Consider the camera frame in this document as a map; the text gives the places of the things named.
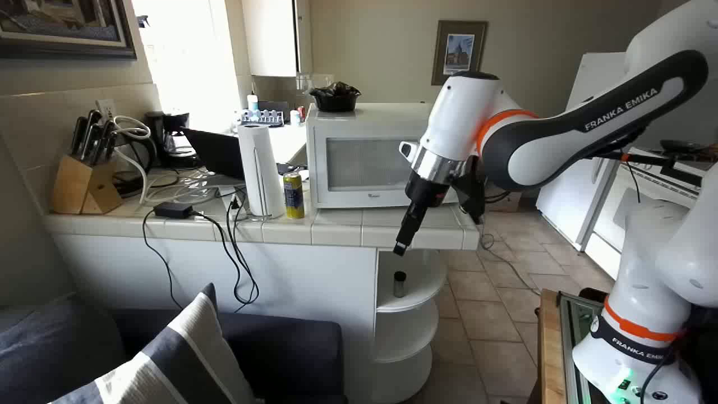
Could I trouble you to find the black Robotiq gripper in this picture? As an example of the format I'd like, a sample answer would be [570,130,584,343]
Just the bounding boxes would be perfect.
[393,171,451,258]

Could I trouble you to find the white microwave door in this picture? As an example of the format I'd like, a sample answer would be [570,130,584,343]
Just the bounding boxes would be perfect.
[306,115,433,212]

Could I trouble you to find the white microwave oven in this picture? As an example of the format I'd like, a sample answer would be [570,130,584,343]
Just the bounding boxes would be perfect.
[304,101,463,213]

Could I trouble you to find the white round corner shelf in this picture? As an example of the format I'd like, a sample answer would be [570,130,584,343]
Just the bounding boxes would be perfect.
[372,250,448,404]

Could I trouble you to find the yellow spray can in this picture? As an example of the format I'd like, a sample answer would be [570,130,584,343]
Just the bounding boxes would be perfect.
[281,171,307,223]

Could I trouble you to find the black bowl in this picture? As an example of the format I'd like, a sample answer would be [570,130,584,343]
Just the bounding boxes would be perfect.
[307,79,364,115]

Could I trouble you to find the white paper towel roll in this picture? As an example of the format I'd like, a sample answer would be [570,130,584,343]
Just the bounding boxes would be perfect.
[236,122,288,221]

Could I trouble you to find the white refrigerator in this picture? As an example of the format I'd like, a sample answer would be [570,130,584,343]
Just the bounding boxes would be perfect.
[531,50,634,253]

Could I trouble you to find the dark blue sofa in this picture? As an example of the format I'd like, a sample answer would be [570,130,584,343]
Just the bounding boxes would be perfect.
[0,294,347,404]

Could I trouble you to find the dish rack with dishes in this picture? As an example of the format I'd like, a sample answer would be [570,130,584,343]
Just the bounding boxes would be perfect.
[236,105,292,130]

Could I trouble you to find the small framed building picture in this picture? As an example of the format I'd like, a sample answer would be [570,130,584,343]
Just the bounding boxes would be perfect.
[428,18,491,87]

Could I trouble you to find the white tiled counter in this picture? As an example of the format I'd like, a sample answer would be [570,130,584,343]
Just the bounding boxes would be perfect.
[41,166,482,404]

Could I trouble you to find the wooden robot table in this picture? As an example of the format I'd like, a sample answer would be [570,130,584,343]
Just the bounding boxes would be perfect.
[526,287,616,404]

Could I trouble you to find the black laptop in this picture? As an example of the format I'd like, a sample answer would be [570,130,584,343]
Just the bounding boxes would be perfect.
[181,126,248,182]

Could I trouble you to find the white stove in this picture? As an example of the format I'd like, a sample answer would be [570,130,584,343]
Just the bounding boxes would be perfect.
[582,141,718,282]

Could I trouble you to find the black power adapter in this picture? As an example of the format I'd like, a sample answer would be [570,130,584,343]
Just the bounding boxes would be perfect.
[153,200,198,223]

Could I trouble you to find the black coffee maker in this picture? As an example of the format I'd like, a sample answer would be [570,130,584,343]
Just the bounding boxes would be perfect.
[141,111,198,171]

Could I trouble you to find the blue white striped pillow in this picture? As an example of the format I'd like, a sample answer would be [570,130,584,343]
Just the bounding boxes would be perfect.
[50,280,259,404]

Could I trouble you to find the wooden knife block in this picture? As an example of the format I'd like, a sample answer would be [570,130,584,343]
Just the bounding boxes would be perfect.
[50,152,126,218]

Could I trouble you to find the grey cushion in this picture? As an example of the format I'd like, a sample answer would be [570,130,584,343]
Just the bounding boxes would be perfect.
[0,291,128,404]

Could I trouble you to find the large dark framed picture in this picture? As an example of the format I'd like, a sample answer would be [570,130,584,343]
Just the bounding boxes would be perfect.
[0,0,140,60]

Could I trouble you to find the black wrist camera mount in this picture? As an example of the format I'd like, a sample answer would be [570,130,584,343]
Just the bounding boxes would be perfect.
[454,169,490,227]

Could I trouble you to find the black floor cable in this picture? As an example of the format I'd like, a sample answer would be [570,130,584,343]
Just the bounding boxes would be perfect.
[478,230,543,298]

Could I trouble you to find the black hanging cable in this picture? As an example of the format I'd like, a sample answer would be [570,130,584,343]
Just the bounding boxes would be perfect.
[140,209,186,310]
[190,191,262,315]

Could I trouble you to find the white wall cabinet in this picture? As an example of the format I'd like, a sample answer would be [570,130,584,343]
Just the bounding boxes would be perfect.
[239,0,304,79]

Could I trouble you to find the white coiled cable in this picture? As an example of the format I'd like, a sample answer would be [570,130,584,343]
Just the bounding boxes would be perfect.
[107,113,154,209]

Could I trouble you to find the black handled knives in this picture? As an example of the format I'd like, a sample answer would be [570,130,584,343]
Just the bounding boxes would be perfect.
[69,107,120,169]

